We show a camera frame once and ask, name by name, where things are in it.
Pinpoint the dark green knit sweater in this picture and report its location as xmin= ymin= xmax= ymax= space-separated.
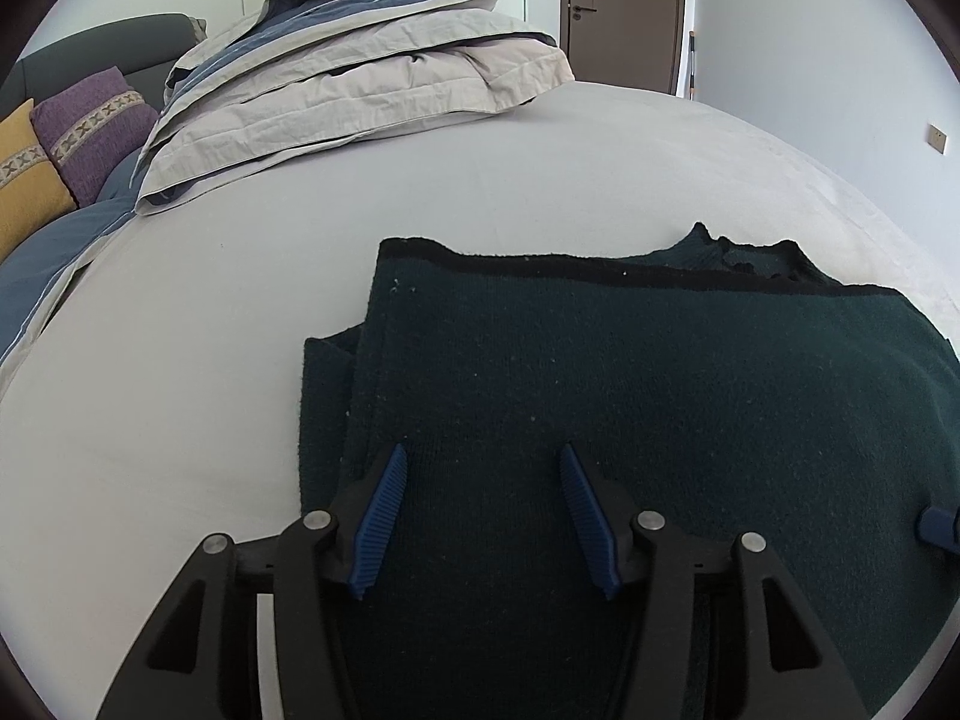
xmin=299 ymin=227 xmax=958 ymax=718

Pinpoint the white bed sheet mattress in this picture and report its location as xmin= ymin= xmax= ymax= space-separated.
xmin=2 ymin=83 xmax=958 ymax=718

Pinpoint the blue pillow with beige border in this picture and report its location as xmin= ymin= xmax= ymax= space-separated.
xmin=2 ymin=151 xmax=143 ymax=392

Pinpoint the folded beige blue duvet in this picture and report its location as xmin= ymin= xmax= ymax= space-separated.
xmin=135 ymin=0 xmax=574 ymax=216

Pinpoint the yellow patterned cushion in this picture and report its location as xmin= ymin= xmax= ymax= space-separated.
xmin=0 ymin=99 xmax=76 ymax=260

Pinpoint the purple patterned cushion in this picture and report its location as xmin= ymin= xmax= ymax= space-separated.
xmin=31 ymin=67 xmax=158 ymax=208

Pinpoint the brown wooden door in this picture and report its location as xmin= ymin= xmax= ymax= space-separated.
xmin=565 ymin=0 xmax=685 ymax=94

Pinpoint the upper beige wall socket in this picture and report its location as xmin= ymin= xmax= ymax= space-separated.
xmin=926 ymin=124 xmax=949 ymax=154

